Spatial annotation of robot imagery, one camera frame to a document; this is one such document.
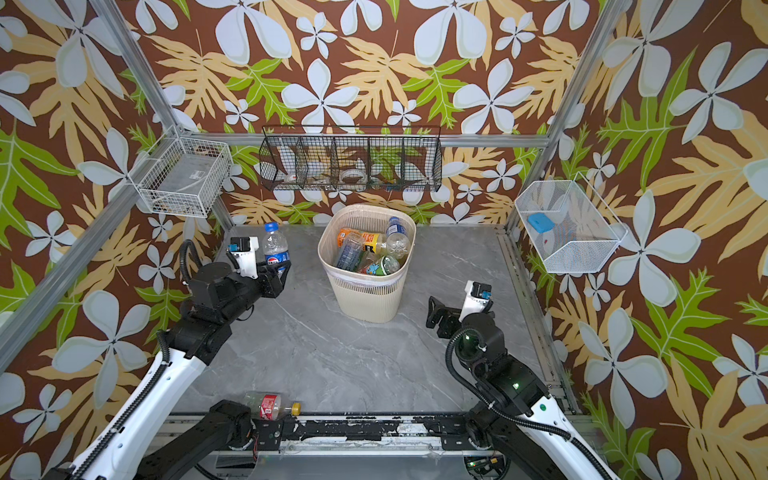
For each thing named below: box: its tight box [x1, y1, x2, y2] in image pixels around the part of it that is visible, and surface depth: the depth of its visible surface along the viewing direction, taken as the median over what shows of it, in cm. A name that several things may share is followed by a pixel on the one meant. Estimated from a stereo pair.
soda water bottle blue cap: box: [336, 233, 364, 271], surface depth 82 cm
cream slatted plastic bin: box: [317, 204, 416, 323], surface depth 84 cm
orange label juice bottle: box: [336, 228, 385, 253], surface depth 86 cm
